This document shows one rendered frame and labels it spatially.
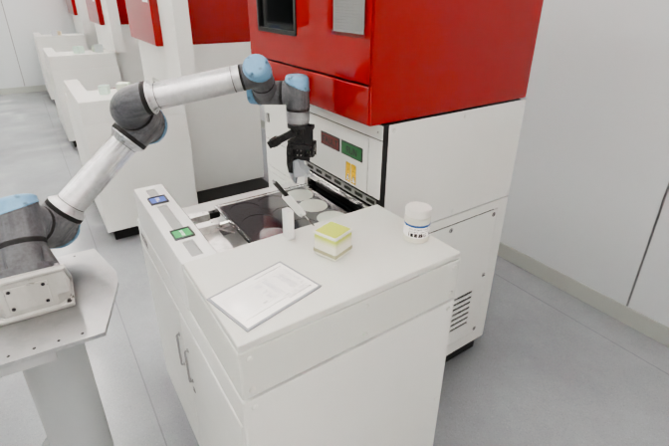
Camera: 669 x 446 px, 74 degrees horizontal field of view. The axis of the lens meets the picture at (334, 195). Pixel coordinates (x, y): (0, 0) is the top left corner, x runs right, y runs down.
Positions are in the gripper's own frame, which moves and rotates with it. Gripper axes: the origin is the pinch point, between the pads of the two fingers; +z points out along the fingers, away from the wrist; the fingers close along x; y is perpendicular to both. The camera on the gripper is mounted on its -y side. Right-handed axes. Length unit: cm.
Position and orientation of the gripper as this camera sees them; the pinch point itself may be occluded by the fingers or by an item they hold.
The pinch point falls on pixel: (293, 179)
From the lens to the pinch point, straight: 154.6
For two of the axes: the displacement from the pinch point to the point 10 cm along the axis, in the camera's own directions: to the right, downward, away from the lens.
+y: 9.6, 1.3, -2.5
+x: 2.8, -4.0, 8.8
